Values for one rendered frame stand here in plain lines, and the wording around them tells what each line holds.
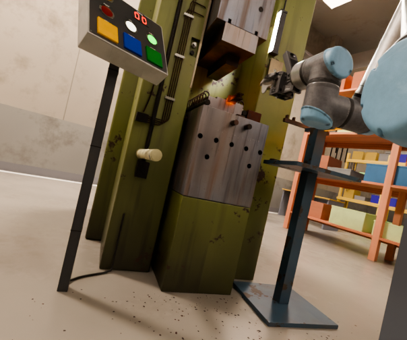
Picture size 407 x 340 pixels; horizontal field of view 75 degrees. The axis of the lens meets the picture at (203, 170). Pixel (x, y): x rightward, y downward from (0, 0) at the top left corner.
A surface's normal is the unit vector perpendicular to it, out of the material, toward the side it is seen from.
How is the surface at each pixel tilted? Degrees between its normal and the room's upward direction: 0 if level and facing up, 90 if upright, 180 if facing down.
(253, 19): 90
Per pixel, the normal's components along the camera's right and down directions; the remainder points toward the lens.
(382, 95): -0.98, -0.14
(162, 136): 0.34, 0.07
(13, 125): 0.53, 0.11
